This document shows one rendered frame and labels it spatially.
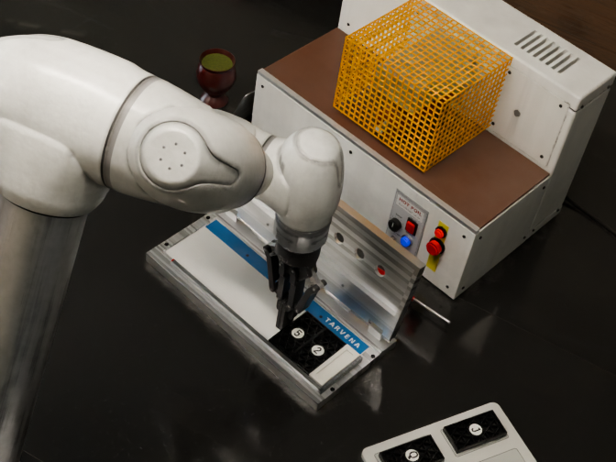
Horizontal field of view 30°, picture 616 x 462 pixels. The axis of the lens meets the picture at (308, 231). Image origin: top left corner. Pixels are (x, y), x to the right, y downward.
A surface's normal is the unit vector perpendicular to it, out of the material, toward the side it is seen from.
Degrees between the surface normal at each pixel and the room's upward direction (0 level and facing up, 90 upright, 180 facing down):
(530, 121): 90
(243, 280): 0
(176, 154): 47
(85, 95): 32
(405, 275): 79
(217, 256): 0
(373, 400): 0
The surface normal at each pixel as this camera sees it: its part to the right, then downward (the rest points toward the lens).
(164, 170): -0.03, 0.00
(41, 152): -0.25, 0.40
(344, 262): -0.65, 0.33
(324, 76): 0.12, -0.67
